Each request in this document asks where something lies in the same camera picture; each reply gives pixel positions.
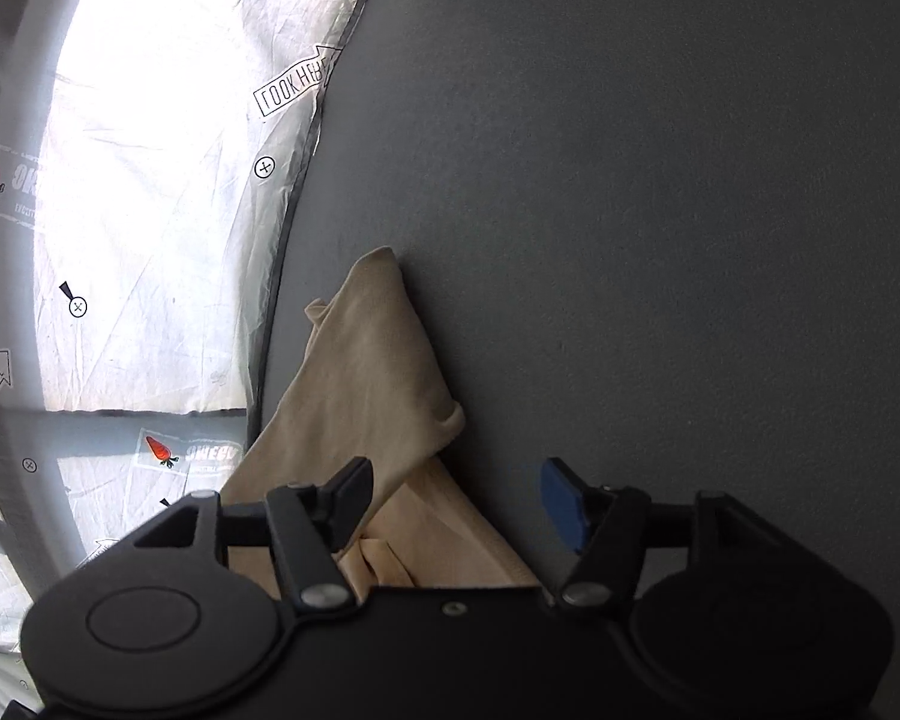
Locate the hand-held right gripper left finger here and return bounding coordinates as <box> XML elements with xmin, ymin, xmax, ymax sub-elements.
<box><xmin>126</xmin><ymin>456</ymin><xmax>376</xmax><ymax>613</ymax></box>

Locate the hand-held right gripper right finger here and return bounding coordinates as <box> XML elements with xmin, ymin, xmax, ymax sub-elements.
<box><xmin>539</xmin><ymin>456</ymin><xmax>767</xmax><ymax>610</ymax></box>

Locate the beige long-sleeve shirt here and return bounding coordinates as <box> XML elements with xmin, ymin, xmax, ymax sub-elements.
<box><xmin>219</xmin><ymin>246</ymin><xmax>542</xmax><ymax>590</ymax></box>

